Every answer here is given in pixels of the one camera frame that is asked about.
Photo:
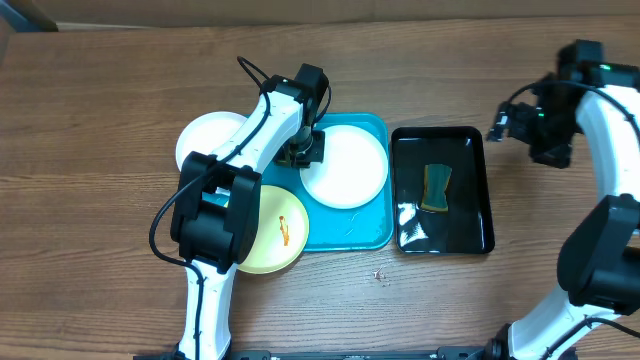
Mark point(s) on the black plastic tray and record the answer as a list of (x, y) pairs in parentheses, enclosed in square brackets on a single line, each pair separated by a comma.
[(467, 226)]

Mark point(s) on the dark object at corner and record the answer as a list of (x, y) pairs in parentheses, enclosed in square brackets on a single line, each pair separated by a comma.
[(26, 16)]

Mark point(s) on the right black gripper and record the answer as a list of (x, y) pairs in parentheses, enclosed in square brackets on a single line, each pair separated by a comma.
[(557, 157)]

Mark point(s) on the green yellow sponge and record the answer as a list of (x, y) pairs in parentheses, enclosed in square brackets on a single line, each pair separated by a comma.
[(436, 182)]

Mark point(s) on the yellow plate with sauce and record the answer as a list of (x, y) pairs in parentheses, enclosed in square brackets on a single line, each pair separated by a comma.
[(282, 233)]

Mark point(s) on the clean white plate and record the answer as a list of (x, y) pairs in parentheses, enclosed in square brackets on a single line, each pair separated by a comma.
[(208, 134)]

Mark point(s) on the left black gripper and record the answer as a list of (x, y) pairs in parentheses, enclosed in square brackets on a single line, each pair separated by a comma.
[(317, 155)]

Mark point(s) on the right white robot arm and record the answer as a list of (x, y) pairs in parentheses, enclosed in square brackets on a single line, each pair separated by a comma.
[(597, 269)]

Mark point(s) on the white plate with sauce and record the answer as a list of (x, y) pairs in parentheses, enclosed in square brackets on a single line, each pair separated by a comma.
[(353, 171)]

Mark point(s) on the teal plastic tray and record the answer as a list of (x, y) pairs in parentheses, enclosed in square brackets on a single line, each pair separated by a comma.
[(367, 227)]

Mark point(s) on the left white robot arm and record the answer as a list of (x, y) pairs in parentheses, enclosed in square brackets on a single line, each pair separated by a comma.
[(216, 209)]

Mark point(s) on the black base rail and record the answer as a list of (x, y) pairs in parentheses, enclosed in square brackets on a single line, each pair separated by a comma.
[(442, 353)]

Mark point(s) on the small debris on table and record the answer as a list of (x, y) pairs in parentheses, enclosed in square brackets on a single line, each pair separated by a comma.
[(381, 277)]

